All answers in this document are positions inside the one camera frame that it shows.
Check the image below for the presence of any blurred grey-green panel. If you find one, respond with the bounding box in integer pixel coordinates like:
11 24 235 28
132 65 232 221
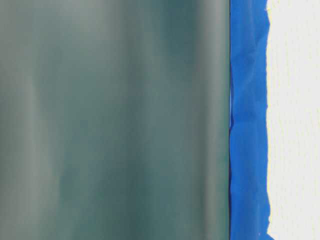
0 0 230 240

